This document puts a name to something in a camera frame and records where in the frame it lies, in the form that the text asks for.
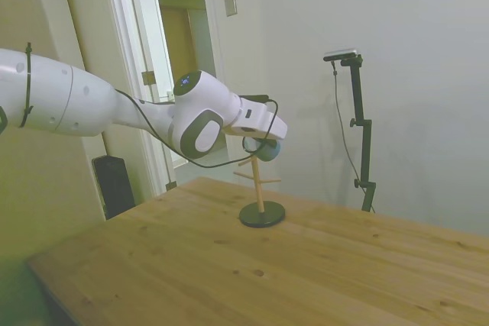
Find white door frame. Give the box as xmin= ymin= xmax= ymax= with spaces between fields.
xmin=99 ymin=0 xmax=227 ymax=199

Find blue enamel mug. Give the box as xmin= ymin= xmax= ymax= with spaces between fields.
xmin=244 ymin=137 xmax=283 ymax=162

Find black cable tie strap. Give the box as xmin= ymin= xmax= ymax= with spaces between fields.
xmin=18 ymin=42 xmax=35 ymax=129

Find black rectangular floor box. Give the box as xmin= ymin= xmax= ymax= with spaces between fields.
xmin=91 ymin=154 xmax=136 ymax=221

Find wooden mug tree black base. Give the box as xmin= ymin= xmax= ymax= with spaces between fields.
xmin=233 ymin=152 xmax=287 ymax=228

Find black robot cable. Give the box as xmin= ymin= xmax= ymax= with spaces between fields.
xmin=113 ymin=89 xmax=280 ymax=169

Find black camera stand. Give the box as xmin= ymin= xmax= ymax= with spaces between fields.
xmin=338 ymin=54 xmax=377 ymax=213

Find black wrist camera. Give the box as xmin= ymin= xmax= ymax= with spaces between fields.
xmin=239 ymin=92 xmax=270 ymax=105

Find grey exterior camera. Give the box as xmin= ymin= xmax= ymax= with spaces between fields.
xmin=322 ymin=47 xmax=361 ymax=63

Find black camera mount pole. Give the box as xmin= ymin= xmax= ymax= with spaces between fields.
xmin=331 ymin=60 xmax=376 ymax=215

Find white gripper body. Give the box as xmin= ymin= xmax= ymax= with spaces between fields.
xmin=228 ymin=97 xmax=289 ymax=140

